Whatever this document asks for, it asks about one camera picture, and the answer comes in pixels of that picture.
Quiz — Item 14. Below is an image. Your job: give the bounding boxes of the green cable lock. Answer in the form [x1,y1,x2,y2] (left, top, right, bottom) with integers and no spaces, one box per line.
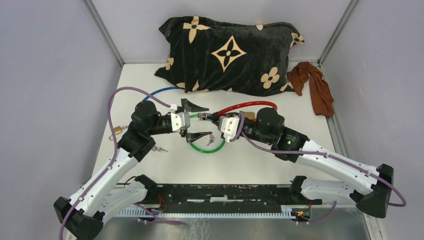
[187,113,227,155]

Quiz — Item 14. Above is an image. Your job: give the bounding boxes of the red cable lock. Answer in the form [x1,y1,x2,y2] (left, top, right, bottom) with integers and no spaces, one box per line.
[190,100,278,121]

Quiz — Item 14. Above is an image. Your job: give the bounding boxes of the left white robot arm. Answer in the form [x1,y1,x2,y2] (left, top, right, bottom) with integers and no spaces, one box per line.
[53,98,208,240]

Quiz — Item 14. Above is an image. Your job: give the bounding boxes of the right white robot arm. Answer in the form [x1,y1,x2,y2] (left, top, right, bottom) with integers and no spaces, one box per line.
[236,107,394,219]

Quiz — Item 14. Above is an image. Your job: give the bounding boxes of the black floral pillow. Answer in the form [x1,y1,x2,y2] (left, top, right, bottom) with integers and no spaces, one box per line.
[155,16,305,97]

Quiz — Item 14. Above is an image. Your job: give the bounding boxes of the small brass padlock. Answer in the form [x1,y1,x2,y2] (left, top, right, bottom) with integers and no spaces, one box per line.
[108,125,129,141]

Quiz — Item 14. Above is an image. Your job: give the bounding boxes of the brown cloth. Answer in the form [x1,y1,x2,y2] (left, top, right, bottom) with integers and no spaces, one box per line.
[287,61,335,117]

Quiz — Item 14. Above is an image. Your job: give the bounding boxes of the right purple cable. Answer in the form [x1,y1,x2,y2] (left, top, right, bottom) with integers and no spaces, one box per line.
[228,111,408,208]

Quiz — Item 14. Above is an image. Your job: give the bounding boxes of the purple cable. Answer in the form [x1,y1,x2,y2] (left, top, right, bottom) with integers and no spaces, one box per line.
[58,86,178,240]
[228,111,408,208]

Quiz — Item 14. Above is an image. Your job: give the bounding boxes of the blue cable lock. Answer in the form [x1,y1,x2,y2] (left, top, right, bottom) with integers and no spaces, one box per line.
[142,86,183,101]

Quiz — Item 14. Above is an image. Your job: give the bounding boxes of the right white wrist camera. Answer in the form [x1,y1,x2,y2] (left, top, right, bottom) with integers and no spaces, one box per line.
[217,116,240,143]

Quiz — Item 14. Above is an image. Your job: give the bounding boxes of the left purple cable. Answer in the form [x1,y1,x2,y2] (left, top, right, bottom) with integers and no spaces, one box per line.
[58,86,178,240]

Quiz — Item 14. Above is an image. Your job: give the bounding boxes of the blue cable lock keys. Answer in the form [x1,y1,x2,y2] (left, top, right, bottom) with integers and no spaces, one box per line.
[151,146,168,153]

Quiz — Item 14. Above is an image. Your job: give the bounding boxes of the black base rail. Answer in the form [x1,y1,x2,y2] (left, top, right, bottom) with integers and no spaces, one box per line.
[125,182,322,222]

